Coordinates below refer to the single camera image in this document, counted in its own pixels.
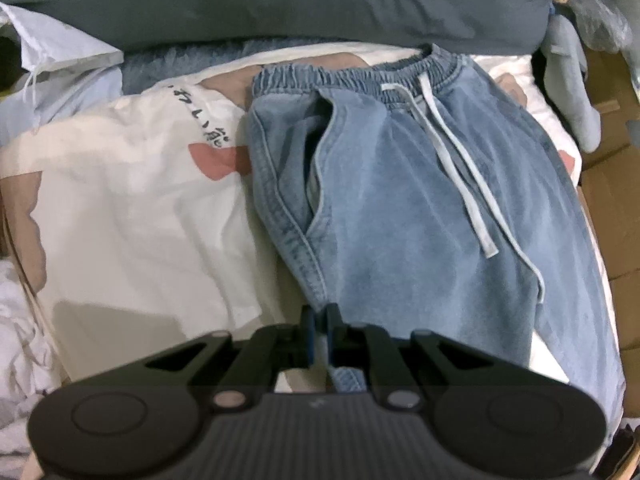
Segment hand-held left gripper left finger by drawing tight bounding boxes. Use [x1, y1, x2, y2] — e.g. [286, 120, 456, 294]
[142, 305, 317, 411]

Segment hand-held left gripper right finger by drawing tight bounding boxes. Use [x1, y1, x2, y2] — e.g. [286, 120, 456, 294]
[325, 302, 493, 411]

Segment blue denim jeans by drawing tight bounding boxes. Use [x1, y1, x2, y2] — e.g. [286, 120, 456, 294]
[247, 44, 626, 446]

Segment bear printed cream blanket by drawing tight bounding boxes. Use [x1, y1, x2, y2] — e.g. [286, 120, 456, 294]
[0, 42, 611, 396]

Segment white crumpled cloth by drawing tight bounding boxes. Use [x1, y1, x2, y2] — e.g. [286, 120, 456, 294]
[0, 257, 68, 441]

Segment brown cardboard sheet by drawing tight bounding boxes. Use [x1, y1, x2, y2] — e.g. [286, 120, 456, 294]
[575, 47, 640, 411]

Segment slate grey pillow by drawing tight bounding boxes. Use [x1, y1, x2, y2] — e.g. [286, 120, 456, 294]
[0, 0, 568, 56]

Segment grey neck pillow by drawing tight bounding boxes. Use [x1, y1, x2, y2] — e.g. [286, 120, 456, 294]
[542, 12, 603, 153]

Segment clear plastic bag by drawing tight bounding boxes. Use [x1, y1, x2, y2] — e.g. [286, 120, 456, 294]
[567, 0, 633, 56]

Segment white drawstring garment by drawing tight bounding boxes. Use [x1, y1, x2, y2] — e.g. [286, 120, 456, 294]
[0, 2, 123, 133]

